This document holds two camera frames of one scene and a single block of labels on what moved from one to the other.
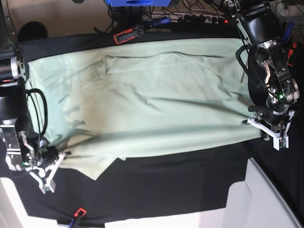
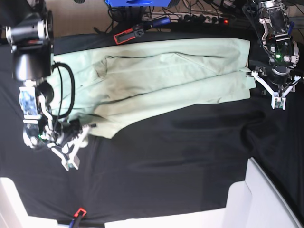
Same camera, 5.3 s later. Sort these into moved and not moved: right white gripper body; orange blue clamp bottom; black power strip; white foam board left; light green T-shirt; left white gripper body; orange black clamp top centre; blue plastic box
Moved: left white gripper body; light green T-shirt; right white gripper body
Not moved: black power strip; orange black clamp top centre; orange blue clamp bottom; blue plastic box; white foam board left
